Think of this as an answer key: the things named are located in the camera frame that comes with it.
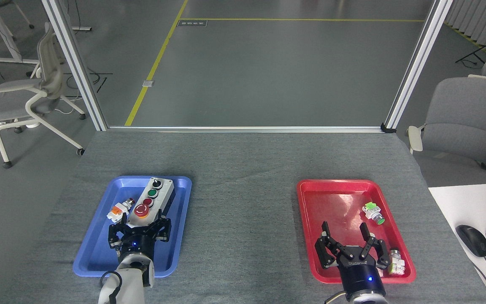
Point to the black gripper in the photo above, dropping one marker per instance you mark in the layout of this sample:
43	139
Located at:
361	278
135	245

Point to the grey control box with buttons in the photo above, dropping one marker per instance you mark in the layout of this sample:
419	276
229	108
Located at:
152	200

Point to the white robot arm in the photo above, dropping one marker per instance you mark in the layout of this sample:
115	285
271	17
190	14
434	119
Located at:
135	278
367	300

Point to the blue plastic tray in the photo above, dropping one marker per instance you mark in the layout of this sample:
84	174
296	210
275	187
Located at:
95	257

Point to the red plastic tray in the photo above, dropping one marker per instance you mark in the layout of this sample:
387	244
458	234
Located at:
323	207

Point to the grey felt table cover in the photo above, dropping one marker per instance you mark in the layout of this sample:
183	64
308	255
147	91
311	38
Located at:
243	190

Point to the white desk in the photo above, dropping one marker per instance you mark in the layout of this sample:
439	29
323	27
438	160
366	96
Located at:
462	207

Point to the black computer mouse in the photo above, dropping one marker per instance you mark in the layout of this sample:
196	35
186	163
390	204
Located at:
473	240

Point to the silver floor socket plate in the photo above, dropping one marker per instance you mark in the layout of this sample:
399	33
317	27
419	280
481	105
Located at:
148	83

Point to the white grey office chair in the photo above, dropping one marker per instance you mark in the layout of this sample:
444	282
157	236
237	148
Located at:
11	101

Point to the grey floor label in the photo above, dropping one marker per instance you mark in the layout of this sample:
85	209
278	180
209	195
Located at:
192	23

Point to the black tripod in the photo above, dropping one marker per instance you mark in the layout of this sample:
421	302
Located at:
485	47

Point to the grey pleated curtain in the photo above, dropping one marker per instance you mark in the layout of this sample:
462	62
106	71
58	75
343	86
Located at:
479	21

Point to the red push button switch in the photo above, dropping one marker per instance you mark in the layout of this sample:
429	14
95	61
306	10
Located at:
118	210

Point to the green push button switch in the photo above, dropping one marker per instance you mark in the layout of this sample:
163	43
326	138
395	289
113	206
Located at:
371	212

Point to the white silver push button switch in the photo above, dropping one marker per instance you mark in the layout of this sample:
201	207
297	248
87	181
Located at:
396	264

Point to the silver aluminium rail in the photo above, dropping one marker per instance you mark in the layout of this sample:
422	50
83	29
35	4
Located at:
247	129

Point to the silver aluminium post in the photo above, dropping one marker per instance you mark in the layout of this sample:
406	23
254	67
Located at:
416	67
74	63

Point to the white desk frame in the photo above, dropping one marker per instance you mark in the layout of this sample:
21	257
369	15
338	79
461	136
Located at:
6	40

